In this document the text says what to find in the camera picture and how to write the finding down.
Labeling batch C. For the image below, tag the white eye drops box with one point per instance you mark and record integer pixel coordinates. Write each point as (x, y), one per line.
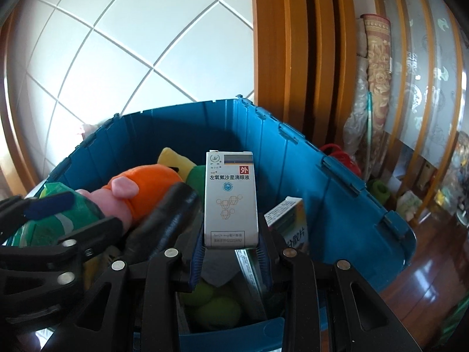
(231, 198)

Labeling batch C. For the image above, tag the orange-dress pig plush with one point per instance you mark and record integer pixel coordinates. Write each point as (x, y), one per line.
(146, 187)

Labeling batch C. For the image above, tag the teal pole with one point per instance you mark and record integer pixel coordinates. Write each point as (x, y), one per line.
(369, 135)

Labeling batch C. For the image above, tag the rolled patterned carpet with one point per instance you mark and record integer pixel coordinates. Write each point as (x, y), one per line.
(379, 80)

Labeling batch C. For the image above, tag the patterned glass sliding door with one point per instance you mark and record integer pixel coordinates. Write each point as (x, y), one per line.
(425, 62)

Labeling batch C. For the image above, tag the wooden headboard frame pillar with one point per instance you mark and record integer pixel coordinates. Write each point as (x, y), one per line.
(14, 146)
(285, 44)

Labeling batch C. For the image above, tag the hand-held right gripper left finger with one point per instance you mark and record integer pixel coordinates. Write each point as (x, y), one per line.
(196, 264)

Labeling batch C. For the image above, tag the green plastic packet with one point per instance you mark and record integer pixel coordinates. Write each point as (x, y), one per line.
(80, 209)

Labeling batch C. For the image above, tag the green foam roll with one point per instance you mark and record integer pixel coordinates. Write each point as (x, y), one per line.
(379, 190)

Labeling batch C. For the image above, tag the blue plastic storage container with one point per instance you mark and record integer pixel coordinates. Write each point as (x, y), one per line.
(227, 128)

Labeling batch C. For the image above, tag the black flashlight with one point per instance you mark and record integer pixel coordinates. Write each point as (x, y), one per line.
(165, 220)

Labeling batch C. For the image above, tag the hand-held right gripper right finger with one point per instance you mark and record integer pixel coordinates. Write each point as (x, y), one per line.
(265, 264)

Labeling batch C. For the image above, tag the green plastic bag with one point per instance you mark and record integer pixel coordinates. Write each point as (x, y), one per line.
(456, 319)

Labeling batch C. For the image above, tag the pale plastic package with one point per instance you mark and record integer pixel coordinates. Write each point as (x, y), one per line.
(408, 205)

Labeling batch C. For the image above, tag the yellow plush toy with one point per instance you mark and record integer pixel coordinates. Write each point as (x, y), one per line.
(172, 157)

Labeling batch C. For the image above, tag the green plush toy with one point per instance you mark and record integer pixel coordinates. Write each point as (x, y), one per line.
(198, 178)

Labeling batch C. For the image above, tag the red plastic bag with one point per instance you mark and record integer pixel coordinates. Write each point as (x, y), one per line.
(337, 154)

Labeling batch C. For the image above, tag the white long box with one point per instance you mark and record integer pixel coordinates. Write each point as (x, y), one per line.
(249, 278)

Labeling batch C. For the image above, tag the green and white medicine box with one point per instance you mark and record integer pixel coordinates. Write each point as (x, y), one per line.
(289, 223)

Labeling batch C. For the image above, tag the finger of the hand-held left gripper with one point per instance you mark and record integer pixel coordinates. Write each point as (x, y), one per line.
(55, 253)
(47, 205)

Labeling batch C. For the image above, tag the yellow-green tennis ball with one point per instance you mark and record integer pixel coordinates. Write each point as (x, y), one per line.
(199, 293)
(218, 315)

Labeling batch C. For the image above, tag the rolled pale mat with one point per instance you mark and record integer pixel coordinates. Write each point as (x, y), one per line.
(357, 117)

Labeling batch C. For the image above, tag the white quilted headboard panel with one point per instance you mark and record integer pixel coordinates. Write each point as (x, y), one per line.
(128, 44)

